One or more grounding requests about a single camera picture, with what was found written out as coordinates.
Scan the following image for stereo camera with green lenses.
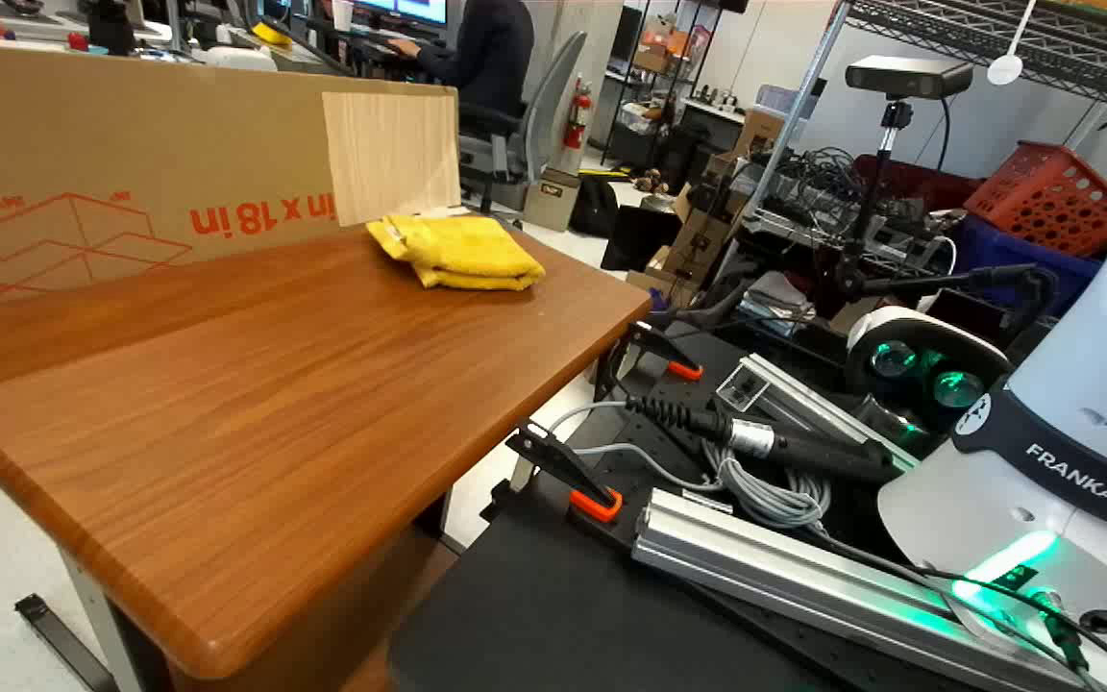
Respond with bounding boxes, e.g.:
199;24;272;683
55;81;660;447
844;302;1010;427

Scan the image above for blue plastic bin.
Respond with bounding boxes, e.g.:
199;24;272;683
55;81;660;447
956;220;1101;315

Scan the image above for computer monitor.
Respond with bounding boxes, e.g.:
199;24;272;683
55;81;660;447
355;0;451;27

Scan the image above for orange black clamp rear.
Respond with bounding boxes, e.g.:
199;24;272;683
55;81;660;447
591;324;707;401

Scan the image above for light wooden panel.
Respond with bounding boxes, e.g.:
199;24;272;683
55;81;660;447
324;87;463;227

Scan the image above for black camera on stand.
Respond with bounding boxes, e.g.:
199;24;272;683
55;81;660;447
843;52;975;247

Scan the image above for person in dark clothes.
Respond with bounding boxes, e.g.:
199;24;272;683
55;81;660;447
393;0;534;116

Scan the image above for black mat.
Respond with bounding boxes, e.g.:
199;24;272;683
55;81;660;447
393;483;966;692

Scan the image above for orange black clamp front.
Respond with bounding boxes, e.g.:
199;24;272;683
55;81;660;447
509;421;628;527

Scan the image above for table leg frame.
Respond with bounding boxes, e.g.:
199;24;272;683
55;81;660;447
17;552;150;692

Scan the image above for red fire extinguisher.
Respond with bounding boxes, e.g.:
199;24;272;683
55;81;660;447
560;75;591;155

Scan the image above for metal wire shelf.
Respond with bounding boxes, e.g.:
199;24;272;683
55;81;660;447
741;0;1107;181

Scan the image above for aluminium extrusion rail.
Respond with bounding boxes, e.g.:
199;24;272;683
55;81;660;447
633;489;1084;692

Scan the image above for large cardboard box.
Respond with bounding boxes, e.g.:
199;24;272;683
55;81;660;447
0;49;432;302

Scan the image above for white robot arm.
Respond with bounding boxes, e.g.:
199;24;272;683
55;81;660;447
875;260;1107;683

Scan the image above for yellow cloth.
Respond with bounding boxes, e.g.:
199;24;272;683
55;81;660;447
370;215;547;292

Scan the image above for orange plastic crate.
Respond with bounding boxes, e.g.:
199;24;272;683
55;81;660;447
966;141;1107;259

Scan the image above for orange black clamp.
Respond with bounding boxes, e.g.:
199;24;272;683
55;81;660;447
509;421;628;527
591;324;707;401

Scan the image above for grey coiled cable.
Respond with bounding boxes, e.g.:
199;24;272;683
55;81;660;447
704;447;839;533

